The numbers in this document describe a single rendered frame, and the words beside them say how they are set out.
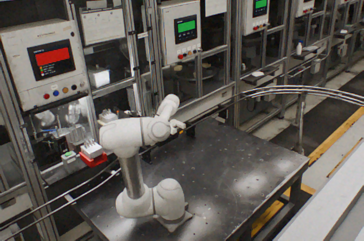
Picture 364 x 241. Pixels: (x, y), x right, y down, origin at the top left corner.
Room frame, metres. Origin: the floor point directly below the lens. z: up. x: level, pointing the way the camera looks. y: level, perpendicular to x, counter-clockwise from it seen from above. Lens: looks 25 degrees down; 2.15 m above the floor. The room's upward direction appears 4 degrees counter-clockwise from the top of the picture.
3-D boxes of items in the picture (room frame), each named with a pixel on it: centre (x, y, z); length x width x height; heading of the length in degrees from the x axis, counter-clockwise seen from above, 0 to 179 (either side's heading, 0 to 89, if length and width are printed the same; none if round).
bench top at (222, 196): (1.81, -0.07, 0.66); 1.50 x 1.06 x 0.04; 132
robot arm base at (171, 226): (1.43, 0.07, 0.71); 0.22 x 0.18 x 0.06; 132
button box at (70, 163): (1.67, 0.74, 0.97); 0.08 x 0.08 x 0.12; 42
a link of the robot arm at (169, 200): (1.41, 0.09, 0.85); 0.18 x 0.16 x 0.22; 96
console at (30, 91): (1.85, 0.83, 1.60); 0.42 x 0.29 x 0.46; 132
